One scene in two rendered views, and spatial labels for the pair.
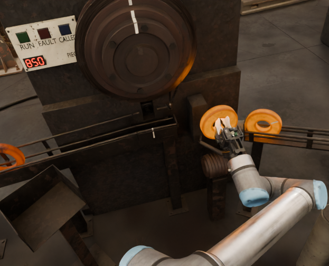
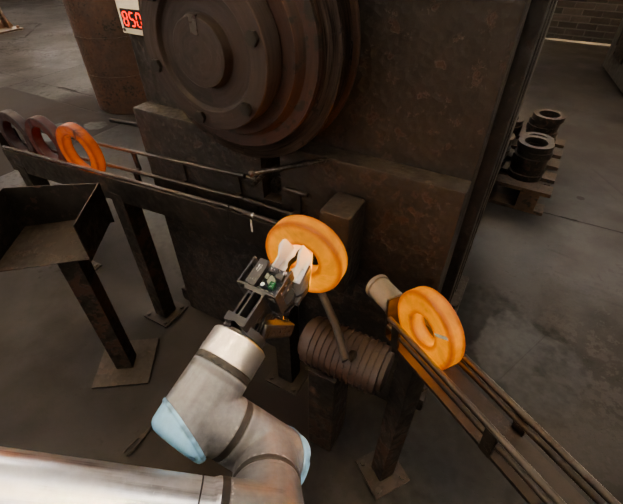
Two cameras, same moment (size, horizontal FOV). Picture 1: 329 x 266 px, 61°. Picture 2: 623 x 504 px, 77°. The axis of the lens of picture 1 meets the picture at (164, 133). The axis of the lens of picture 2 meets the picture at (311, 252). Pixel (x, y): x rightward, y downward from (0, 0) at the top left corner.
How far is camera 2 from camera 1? 77 cm
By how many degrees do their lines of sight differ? 27
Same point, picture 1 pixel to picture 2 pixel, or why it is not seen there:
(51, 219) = (45, 250)
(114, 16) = not seen: outside the picture
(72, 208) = (73, 253)
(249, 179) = (187, 386)
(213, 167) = (308, 344)
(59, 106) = (156, 110)
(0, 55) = not seen: hidden behind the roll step
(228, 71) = (438, 182)
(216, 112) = (292, 227)
